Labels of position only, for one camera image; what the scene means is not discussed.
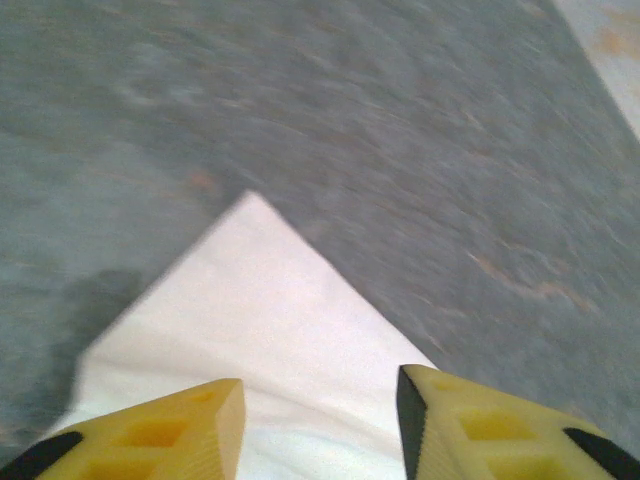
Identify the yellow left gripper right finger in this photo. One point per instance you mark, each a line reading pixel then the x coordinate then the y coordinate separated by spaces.
pixel 490 440

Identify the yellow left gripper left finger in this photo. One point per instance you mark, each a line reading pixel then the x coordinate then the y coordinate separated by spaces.
pixel 150 440

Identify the white t-shirt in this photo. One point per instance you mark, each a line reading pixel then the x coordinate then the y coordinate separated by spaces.
pixel 250 310

